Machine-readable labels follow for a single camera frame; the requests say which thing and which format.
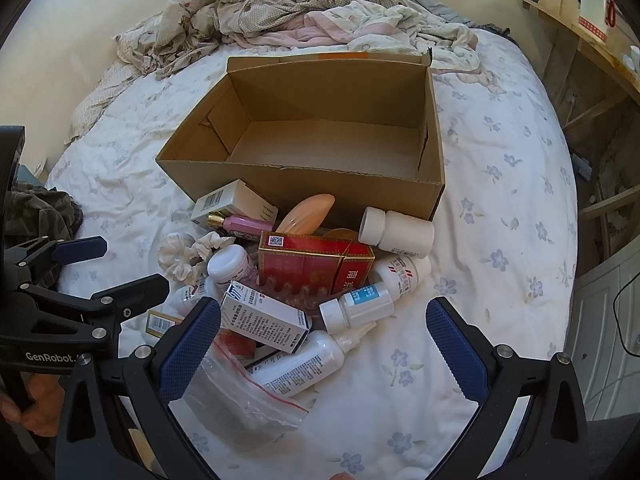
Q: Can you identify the black cable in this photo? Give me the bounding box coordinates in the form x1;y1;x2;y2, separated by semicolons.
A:
612;272;640;356

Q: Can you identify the white scrunchie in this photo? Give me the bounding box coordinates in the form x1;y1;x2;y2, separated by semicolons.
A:
157;232;236;283

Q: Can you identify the red packet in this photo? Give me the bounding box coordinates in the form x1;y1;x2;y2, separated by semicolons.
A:
215;330;273;366

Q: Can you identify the large white pill bottle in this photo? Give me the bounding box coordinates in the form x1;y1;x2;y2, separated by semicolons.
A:
358;206;435;257

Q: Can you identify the dark patterned cloth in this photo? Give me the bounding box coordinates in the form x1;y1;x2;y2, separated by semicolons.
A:
10;187;83;286

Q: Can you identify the peach plastic case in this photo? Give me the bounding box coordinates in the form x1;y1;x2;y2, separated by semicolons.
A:
275;193;358;243

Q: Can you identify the white cabinet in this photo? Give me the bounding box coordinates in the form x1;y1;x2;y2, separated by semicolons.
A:
565;240;640;421

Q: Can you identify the pink perfume bottle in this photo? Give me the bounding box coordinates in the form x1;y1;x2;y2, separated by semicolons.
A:
207;212;275;235

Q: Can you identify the brown cardboard box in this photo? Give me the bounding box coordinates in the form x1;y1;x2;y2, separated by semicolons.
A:
156;47;447;222

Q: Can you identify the white cream jar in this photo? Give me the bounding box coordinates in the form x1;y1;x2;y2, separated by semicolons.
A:
206;246;256;283

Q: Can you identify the white pink blanket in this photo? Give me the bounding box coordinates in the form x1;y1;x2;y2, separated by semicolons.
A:
300;0;501;92

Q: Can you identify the white container red trim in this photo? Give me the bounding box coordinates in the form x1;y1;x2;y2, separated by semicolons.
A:
577;0;613;43

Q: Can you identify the white spray bottle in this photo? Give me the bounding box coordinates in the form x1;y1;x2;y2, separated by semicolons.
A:
248;321;377;398

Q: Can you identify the blue white medicine box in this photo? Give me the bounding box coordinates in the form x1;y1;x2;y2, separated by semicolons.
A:
220;282;312;353

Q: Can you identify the white bottle red label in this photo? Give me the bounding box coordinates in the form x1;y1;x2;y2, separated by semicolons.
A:
370;255;432;297

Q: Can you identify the small barcode packet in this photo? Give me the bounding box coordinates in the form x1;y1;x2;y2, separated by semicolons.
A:
146;310;188;338

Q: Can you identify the grey cloth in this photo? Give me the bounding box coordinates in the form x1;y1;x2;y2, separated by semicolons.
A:
375;0;506;36

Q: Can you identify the person's left hand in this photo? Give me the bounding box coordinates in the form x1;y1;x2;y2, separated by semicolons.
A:
0;370;63;441

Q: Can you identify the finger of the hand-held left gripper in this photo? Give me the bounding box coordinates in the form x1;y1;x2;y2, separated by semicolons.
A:
22;273;171;356
5;235;109;288

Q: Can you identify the red carton box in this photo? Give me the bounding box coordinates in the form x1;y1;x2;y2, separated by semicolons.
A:
258;231;376;295

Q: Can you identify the wooden wall shelf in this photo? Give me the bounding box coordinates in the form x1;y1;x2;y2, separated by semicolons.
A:
520;0;640;261

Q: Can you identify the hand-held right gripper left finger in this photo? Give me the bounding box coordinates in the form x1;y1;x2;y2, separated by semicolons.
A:
54;297;223;480

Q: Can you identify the white barcode carton box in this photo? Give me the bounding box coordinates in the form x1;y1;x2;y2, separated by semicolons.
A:
191;180;279;226

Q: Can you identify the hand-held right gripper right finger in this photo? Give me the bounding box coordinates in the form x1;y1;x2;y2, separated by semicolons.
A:
425;296;591;480

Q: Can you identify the white bottle blue label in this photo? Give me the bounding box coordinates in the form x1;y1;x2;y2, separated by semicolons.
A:
319;281;396;333

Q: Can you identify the beige patterned blanket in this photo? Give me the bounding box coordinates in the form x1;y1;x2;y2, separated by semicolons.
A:
115;0;386;80

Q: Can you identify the clear zip bag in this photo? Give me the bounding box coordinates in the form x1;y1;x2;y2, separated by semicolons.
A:
182;337;308;441

